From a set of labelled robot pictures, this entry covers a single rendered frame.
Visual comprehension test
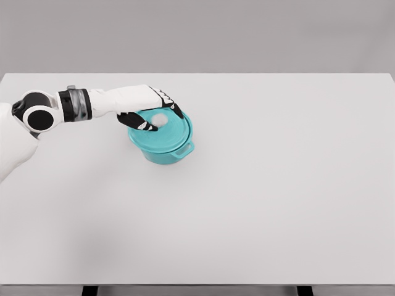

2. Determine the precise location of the teal pot lid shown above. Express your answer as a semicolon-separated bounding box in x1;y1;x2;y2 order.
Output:
127;108;190;155

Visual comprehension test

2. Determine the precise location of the teal pot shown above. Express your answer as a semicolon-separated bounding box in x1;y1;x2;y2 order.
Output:
127;110;195;165

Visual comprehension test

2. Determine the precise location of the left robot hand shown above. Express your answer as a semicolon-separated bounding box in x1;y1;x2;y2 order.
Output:
114;84;185;133

